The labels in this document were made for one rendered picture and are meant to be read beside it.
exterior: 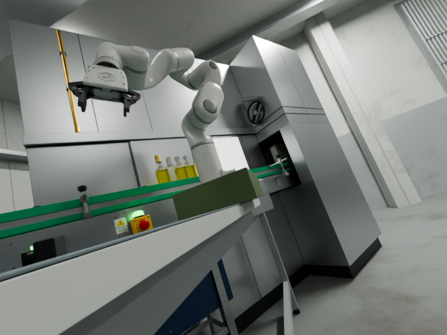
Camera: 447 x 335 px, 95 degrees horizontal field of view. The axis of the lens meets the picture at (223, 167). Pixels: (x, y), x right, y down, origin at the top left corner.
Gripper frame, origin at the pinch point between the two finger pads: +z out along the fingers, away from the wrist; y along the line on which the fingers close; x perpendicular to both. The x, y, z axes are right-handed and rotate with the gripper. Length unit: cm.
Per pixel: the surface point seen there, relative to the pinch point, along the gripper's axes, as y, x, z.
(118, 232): 3, 51, 13
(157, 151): 24, 66, -45
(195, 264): 15.0, -4.3, 40.9
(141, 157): 14, 66, -40
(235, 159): 87, 75, -48
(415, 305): 138, 43, 70
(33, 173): -35, 66, -27
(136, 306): 5.9, -13.4, 45.4
